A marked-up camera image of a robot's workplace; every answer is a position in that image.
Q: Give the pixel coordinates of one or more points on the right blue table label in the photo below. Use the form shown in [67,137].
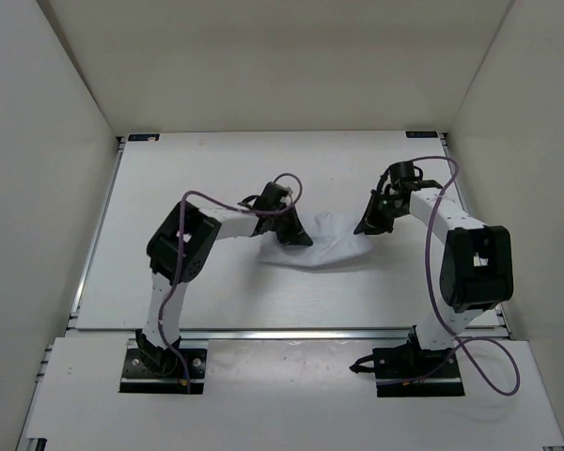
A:
[421,134]

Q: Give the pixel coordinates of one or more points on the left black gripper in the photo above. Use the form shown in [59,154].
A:
[293,235]

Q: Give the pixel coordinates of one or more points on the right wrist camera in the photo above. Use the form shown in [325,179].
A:
[404,177]

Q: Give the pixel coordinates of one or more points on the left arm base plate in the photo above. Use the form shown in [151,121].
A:
[140,375]

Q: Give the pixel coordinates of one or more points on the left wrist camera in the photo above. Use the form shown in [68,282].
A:
[273,199]

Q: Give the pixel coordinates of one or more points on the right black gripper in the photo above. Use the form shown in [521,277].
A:
[371,225]

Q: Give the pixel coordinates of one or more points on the left blue table label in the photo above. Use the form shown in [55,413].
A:
[143,137]

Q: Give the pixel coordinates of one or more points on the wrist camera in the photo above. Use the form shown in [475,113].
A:
[404,177]
[273,199]

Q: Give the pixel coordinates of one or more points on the white skirt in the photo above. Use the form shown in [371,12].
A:
[333,242]

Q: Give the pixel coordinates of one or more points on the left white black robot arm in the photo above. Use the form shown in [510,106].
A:
[178,252]

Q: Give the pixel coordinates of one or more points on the blue table label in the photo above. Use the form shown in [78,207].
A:
[421,134]
[143,137]

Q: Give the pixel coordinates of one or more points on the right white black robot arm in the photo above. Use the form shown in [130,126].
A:
[476,269]

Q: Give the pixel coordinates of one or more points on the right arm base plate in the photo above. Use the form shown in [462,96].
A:
[408,371]

